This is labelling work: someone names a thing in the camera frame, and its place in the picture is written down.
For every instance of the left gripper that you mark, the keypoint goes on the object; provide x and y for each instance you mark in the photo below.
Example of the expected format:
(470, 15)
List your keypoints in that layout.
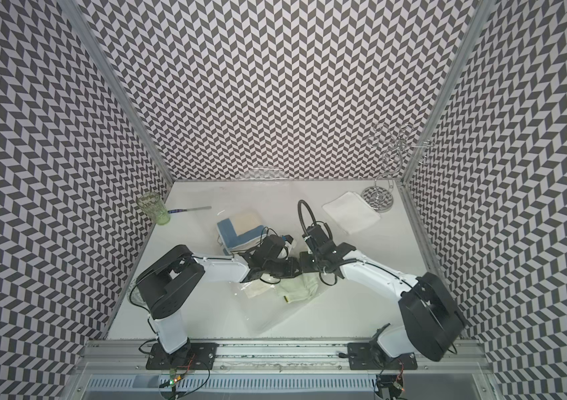
(292, 273)

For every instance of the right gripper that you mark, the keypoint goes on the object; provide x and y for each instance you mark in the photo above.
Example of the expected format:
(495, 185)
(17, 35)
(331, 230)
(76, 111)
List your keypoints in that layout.
(306, 268)

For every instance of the clear plastic vacuum bag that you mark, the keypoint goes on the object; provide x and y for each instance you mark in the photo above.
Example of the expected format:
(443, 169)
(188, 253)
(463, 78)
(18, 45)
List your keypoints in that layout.
(221, 310)

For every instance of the pale green towel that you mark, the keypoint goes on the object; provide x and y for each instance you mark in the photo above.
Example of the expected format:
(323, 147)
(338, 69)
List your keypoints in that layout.
(302, 288)

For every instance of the blue and beige towel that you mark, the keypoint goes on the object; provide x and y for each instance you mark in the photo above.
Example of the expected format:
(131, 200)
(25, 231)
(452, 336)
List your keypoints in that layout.
(240, 232)

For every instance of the white cloth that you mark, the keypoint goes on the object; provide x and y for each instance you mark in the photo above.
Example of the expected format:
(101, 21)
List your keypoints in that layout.
(351, 213)

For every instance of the white towel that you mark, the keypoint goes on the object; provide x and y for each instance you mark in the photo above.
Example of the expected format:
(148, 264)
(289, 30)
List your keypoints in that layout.
(255, 288)

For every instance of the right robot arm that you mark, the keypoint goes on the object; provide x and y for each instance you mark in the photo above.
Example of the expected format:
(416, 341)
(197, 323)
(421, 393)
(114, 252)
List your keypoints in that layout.
(431, 319)

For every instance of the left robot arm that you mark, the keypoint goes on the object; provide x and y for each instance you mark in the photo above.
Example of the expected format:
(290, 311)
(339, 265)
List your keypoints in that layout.
(166, 285)

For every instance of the green glass cup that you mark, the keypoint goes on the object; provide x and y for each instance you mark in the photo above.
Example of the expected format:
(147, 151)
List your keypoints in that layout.
(153, 206)

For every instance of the purple handled utensil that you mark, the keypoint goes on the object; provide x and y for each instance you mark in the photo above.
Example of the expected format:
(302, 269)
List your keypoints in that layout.
(186, 210)

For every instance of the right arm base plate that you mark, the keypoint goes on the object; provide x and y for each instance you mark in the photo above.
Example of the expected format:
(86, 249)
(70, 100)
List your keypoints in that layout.
(367, 356)

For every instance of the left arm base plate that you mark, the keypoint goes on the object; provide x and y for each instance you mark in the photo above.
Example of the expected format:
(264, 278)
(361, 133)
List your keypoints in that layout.
(192, 356)

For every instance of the chrome wire mug stand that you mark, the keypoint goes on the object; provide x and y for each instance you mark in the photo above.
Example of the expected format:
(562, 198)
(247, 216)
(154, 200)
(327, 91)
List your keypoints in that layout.
(394, 147)

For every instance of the aluminium front rail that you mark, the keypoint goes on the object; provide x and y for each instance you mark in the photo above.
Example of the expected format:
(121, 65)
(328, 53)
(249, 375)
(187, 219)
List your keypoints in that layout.
(273, 356)

